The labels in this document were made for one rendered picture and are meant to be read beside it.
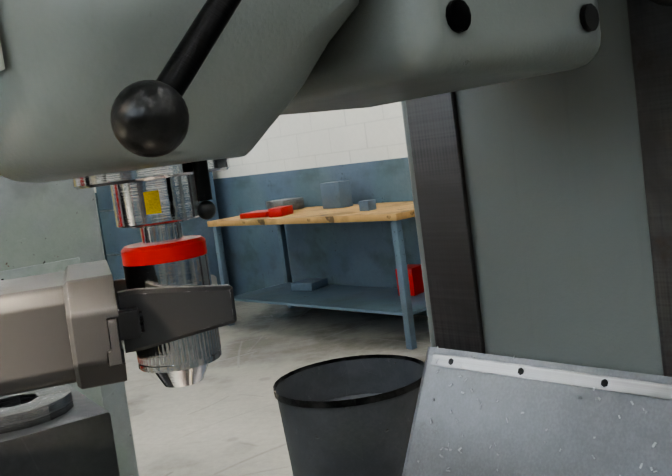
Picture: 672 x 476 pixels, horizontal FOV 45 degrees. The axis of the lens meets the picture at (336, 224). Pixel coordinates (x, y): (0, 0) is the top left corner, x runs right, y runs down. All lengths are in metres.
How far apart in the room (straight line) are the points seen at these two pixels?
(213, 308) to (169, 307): 0.02
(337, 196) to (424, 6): 5.81
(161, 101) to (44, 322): 0.16
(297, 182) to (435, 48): 6.68
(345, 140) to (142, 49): 6.24
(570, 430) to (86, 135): 0.49
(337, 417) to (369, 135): 4.27
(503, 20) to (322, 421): 1.94
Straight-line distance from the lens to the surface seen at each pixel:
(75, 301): 0.42
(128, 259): 0.46
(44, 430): 0.69
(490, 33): 0.49
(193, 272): 0.45
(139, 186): 0.45
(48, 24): 0.38
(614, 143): 0.69
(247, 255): 7.90
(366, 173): 6.45
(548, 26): 0.53
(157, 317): 0.44
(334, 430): 2.35
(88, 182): 0.44
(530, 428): 0.76
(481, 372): 0.80
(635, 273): 0.70
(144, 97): 0.32
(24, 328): 0.43
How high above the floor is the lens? 1.31
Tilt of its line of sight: 5 degrees down
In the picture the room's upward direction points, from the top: 8 degrees counter-clockwise
